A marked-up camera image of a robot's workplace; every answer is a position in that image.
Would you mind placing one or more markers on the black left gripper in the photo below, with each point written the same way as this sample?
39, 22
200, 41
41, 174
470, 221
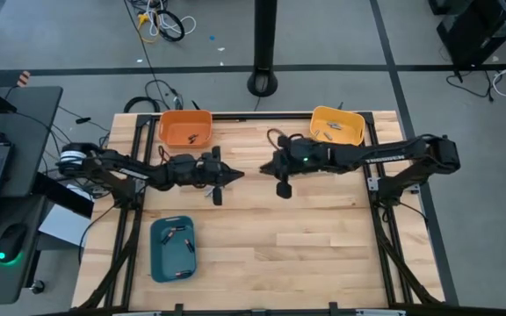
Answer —
200, 171

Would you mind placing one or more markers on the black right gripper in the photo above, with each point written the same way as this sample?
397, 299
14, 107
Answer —
305, 158

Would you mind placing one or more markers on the yellow plastic bin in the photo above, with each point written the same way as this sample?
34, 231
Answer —
349, 118

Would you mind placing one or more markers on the teal plastic bin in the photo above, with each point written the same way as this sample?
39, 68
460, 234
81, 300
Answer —
171, 259

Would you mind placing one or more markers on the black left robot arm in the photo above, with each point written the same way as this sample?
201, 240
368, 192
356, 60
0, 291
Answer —
117, 169

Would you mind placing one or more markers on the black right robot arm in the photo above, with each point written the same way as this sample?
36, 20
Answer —
385, 159

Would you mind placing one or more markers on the orange plastic bin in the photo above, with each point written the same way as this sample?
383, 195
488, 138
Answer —
178, 131

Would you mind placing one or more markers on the small black connector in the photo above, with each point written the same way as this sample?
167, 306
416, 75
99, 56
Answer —
83, 119

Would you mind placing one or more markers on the black slanted panel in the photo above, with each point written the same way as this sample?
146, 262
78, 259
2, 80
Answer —
66, 199

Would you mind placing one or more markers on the white flat box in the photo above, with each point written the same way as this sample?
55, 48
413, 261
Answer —
66, 226

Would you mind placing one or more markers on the black side desk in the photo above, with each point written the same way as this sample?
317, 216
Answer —
29, 131

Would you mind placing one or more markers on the black caster wheel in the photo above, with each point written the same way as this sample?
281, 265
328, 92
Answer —
38, 287

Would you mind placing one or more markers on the black computer mouse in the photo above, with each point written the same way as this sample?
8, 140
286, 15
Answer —
11, 239

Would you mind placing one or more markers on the orange striped marker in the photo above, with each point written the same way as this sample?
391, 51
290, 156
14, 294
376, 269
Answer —
23, 78

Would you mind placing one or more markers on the black computer tower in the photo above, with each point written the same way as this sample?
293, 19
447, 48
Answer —
486, 30

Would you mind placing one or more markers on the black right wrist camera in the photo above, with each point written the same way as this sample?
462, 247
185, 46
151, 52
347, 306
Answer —
284, 189

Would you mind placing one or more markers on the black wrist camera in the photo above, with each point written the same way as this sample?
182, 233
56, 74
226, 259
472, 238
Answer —
284, 189
217, 196

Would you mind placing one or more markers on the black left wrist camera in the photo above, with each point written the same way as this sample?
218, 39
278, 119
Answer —
217, 196

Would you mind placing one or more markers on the black aluminium table frame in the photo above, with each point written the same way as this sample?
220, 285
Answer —
244, 116

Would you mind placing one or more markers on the gray arm base bracket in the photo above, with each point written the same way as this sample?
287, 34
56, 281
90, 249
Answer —
370, 183

